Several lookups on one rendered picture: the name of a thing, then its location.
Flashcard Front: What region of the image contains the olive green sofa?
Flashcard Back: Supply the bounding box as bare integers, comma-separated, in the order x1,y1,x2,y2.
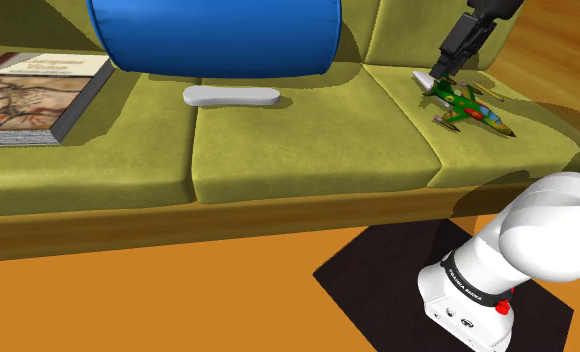
0,0,580,265

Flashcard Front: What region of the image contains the book with cave painting cover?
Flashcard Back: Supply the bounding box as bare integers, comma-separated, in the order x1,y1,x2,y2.
0,51,116,148

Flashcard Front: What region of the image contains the white remote control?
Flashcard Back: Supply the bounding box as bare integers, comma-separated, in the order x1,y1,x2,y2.
182,85,282,108

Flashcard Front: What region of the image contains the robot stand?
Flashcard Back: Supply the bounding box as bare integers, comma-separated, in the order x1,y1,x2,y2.
312,218,575,352

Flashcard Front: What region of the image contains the small white wedge-shaped object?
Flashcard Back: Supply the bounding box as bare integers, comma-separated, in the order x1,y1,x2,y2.
412,70,436,92

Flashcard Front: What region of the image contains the blue cylindrical cushion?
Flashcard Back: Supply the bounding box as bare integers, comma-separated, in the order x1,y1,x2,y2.
86,0,343,80

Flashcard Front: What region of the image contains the green toy jet plane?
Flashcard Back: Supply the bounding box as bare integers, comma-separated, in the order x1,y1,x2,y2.
422,73,517,139

